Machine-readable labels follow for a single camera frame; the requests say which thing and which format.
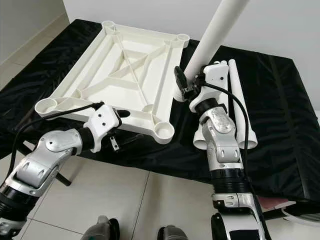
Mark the black table cloth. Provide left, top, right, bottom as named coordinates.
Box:
left=0, top=19, right=320, bottom=216

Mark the grey right robot leg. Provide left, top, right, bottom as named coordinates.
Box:
left=156, top=226, right=196, bottom=240

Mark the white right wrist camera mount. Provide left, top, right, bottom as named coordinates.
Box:
left=189, top=61, right=230, bottom=114

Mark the black metal table leg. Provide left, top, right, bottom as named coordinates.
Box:
left=55, top=171, right=74, bottom=188

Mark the white plastic table top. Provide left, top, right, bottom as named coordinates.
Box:
left=34, top=20, right=191, bottom=146

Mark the grey robot leg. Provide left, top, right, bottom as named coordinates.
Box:
left=156, top=226, right=196, bottom=240
left=80, top=215, right=121, bottom=240

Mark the white curved plastic piece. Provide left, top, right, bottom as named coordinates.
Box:
left=280, top=202, right=320, bottom=222

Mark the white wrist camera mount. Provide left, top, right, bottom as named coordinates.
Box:
left=189, top=61, right=230, bottom=114
left=82, top=104, right=122, bottom=151

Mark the grey left robot leg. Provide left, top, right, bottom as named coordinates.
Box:
left=80, top=215, right=121, bottom=240

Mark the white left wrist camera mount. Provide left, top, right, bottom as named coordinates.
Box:
left=82, top=104, right=122, bottom=151

